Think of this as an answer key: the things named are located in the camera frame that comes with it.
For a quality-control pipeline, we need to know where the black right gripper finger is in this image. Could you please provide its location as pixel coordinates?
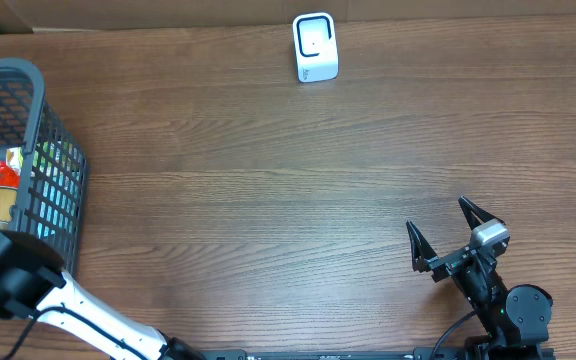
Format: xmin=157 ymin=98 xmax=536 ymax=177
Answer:
xmin=458 ymin=196 xmax=504 ymax=230
xmin=406 ymin=221 xmax=439 ymax=272

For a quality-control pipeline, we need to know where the green snack bar wrapper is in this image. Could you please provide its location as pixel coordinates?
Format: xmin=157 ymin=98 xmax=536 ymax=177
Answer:
xmin=5 ymin=147 xmax=24 ymax=175

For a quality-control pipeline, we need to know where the teal snack packet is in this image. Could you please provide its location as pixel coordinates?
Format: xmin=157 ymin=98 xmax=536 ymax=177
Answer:
xmin=33 ymin=141 xmax=79 ymax=237

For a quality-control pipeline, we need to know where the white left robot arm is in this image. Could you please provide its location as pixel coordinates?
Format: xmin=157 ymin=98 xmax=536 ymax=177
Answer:
xmin=0 ymin=229 xmax=203 ymax=360

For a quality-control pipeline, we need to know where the white barcode scanner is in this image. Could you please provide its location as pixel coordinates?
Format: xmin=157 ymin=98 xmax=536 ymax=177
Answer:
xmin=292 ymin=12 xmax=339 ymax=83

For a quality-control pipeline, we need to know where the dark grey plastic basket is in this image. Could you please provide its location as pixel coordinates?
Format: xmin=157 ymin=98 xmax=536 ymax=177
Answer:
xmin=0 ymin=58 xmax=89 ymax=275

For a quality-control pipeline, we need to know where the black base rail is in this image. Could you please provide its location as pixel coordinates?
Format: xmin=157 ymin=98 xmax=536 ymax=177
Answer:
xmin=200 ymin=346 xmax=557 ymax=360

